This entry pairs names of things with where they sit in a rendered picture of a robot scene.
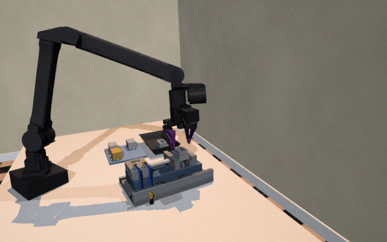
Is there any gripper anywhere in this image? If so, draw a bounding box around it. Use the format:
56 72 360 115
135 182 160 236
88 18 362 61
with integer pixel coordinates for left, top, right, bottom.
162 118 197 148

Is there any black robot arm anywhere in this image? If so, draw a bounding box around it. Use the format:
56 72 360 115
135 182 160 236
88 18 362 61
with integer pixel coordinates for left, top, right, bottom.
22 27 206 177

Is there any brass-yellow block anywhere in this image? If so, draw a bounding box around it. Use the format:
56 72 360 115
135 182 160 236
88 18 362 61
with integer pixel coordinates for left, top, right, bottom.
110 148 122 160

